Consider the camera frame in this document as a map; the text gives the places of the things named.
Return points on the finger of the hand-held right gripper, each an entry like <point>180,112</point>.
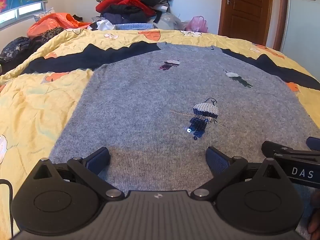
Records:
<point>314,143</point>
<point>277,148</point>

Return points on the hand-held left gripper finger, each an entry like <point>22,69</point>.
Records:
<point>217,162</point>

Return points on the grey knitted sequin sweater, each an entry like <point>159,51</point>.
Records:
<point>150,100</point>

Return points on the person's right hand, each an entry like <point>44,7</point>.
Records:
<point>314,220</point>

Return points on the flower print wardrobe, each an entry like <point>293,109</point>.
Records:
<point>302,15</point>

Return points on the pink mesh bag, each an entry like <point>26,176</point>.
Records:
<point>197,25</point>

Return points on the wooden door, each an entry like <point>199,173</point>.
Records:
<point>247,10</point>

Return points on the clear plastic bag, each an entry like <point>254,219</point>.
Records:
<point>170,21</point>

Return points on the blue knitted cloth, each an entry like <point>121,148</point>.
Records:
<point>132,26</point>

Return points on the navy garment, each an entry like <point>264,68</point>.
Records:
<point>125,17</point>

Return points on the yellow printed quilt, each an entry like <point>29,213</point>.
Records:
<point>32,105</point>

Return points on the orange cloth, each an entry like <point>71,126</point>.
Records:
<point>52,23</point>

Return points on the dark patterned cloth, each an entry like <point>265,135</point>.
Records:
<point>17,48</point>

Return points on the window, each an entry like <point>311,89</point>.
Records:
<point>15,15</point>

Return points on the wooden door frame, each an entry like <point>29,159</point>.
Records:
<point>281,12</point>

